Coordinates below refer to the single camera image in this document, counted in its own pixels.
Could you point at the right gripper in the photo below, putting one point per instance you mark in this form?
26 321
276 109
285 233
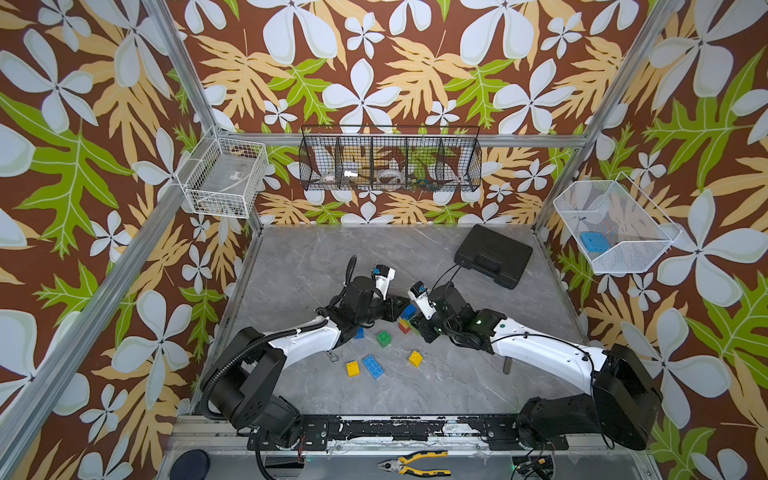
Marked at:
424 320

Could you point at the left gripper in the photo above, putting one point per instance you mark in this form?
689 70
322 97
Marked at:
389 303

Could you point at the green square brick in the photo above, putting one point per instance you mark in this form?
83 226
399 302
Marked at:
383 339
414 327

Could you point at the light blue long brick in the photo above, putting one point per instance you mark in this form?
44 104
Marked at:
373 366

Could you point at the dark blue long brick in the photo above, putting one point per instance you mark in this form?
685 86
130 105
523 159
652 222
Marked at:
409 312

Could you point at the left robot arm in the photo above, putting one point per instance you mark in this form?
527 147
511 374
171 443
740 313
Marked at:
239 388

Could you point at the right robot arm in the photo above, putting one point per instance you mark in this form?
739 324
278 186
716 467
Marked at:
617 398

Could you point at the yellow square brick middle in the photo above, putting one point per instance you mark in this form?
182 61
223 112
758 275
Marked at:
415 359

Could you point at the yellow square brick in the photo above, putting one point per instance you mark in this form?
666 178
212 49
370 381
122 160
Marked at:
415 359
352 369

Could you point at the yellow square brick left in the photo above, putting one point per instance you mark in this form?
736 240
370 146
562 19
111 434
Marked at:
352 369

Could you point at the black plastic tool case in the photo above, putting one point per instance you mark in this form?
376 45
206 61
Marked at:
494 255

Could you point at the small electronics board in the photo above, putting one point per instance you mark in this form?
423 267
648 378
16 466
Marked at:
541 468

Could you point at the blue object in basket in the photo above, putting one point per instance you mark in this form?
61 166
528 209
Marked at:
595 242

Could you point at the black round disc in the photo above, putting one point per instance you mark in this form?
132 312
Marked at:
191 465

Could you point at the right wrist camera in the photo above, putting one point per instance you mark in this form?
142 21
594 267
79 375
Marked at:
419 295

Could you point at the black wire basket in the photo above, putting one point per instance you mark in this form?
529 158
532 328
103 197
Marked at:
390 158

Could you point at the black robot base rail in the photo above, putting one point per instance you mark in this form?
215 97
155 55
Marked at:
323 432

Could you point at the white wire basket left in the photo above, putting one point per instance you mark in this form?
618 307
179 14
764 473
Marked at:
222 175

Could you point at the white wire basket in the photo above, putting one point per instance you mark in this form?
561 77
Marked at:
222 175
639 230

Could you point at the white wire basket right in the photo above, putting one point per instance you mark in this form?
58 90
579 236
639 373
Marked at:
639 230

